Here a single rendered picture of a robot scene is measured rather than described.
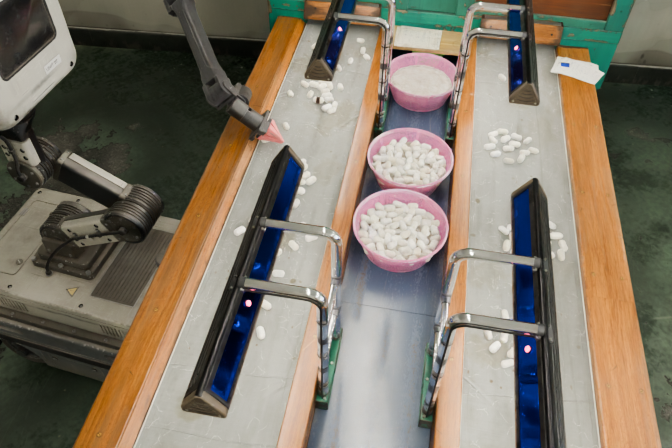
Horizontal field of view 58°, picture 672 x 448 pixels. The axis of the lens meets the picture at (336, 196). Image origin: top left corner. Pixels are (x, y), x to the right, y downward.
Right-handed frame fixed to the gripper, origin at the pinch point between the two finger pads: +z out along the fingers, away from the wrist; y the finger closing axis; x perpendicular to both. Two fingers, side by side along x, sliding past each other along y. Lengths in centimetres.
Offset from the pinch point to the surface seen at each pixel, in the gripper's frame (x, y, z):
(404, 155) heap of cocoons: -22.4, 4.7, 32.6
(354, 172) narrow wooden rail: -16.7, -10.3, 19.4
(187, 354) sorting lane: 4, -76, -1
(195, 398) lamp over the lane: -35, -101, -11
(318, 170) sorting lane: -7.6, -9.1, 12.1
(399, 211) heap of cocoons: -24.6, -21.4, 32.6
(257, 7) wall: 68, 152, -16
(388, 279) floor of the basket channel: -19, -41, 37
